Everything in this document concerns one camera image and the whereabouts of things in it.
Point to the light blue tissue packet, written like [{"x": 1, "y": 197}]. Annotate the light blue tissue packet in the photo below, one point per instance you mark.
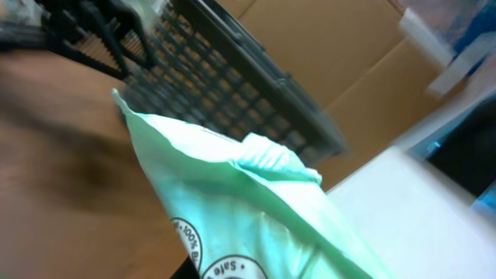
[{"x": 246, "y": 209}]

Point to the grey plastic mesh basket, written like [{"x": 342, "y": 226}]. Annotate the grey plastic mesh basket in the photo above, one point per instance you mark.
[{"x": 212, "y": 72}]

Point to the white foam board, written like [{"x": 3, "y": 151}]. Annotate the white foam board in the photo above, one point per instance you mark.
[{"x": 418, "y": 222}]

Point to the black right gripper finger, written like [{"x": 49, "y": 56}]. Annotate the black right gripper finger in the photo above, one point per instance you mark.
[{"x": 186, "y": 271}]

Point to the brown cardboard box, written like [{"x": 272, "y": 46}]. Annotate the brown cardboard box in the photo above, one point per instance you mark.
[{"x": 351, "y": 57}]

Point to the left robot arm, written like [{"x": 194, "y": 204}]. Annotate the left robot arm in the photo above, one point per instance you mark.
[{"x": 104, "y": 35}]

